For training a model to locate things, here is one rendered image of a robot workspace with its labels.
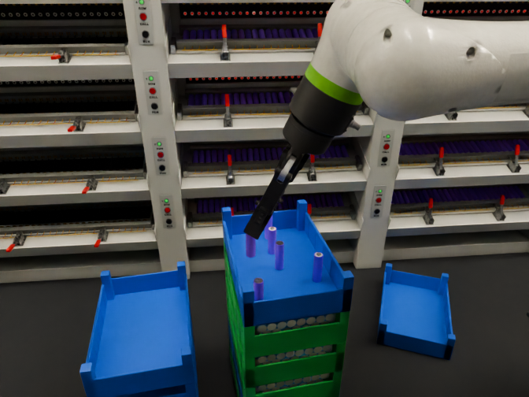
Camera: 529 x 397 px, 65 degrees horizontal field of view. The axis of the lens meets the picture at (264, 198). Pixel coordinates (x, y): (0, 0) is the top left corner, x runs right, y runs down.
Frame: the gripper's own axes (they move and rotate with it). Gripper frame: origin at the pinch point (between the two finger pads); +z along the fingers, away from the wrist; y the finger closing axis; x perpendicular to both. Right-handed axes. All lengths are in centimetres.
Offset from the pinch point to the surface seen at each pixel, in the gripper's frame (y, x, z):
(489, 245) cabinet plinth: 92, -78, 22
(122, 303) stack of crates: 3.0, 19.4, 45.2
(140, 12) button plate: 41, 54, -7
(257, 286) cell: -5.6, -5.7, 9.2
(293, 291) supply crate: 1.7, -12.5, 12.6
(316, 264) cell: 5.8, -13.8, 6.9
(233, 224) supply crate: 17.1, 5.5, 17.9
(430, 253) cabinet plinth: 83, -60, 33
